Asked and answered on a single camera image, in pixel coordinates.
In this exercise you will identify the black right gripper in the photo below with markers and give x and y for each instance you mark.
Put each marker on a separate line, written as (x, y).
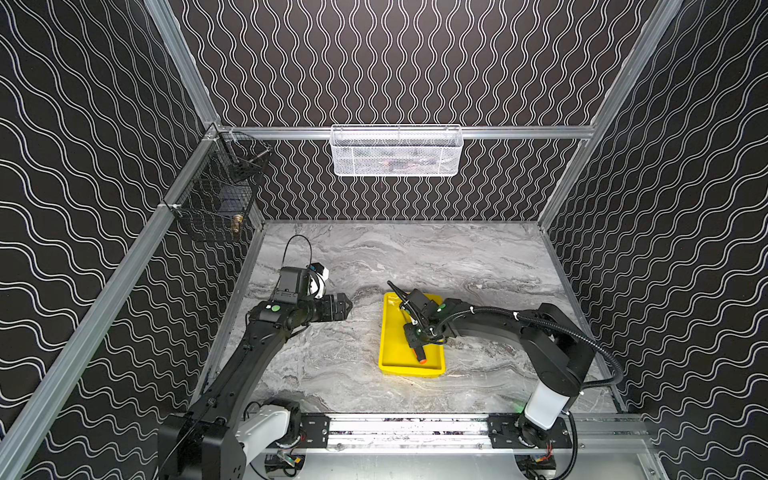
(417, 314)

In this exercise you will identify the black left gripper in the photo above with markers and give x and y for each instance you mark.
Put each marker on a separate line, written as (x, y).
(332, 306)

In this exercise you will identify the black orange-tipped screwdriver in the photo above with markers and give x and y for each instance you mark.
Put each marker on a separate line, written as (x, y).
(417, 346)

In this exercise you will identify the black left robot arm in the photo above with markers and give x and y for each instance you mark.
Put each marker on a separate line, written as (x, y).
(208, 441)

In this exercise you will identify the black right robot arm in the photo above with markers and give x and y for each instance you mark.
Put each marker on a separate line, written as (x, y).
(560, 353)

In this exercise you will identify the yellow plastic bin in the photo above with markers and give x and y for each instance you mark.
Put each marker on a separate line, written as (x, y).
(396, 357)

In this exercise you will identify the aluminium horizontal back bar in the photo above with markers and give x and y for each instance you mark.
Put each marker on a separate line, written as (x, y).
(410, 131)

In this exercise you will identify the left aluminium side bar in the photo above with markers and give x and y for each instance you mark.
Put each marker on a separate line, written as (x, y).
(28, 431)

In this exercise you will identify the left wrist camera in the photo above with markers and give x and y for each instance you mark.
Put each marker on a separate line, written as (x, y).
(297, 284)

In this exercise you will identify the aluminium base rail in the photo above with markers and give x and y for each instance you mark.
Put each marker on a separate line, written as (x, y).
(357, 433)

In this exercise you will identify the clear plastic wall basket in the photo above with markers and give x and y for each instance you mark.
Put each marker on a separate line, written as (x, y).
(396, 156)

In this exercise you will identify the black wire wall basket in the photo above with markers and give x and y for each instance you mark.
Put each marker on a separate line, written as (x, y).
(216, 207)

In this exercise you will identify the aluminium frame post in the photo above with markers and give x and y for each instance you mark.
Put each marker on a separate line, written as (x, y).
(651, 34)
(178, 50)

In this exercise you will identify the right aluminium frame post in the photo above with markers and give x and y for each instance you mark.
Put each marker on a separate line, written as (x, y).
(651, 34)

